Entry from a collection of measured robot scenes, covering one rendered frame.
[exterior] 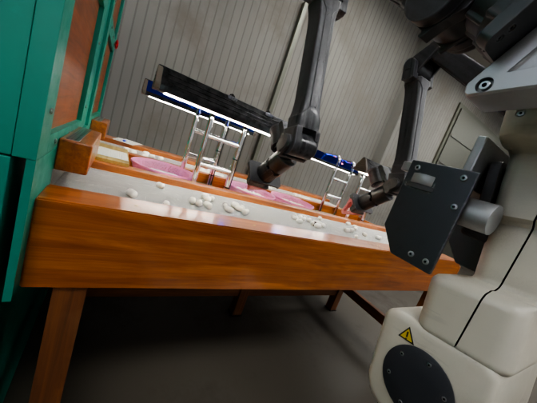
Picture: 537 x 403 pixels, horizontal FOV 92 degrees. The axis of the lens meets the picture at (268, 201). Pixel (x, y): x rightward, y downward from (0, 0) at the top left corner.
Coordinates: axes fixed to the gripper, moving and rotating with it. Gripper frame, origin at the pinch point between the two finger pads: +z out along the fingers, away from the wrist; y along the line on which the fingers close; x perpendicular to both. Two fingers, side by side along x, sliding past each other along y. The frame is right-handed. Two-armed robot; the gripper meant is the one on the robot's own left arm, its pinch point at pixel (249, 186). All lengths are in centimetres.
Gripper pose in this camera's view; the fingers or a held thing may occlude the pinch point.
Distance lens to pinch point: 80.4
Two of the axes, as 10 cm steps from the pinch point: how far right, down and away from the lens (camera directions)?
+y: -8.3, -1.9, -5.3
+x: 0.4, 9.2, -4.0
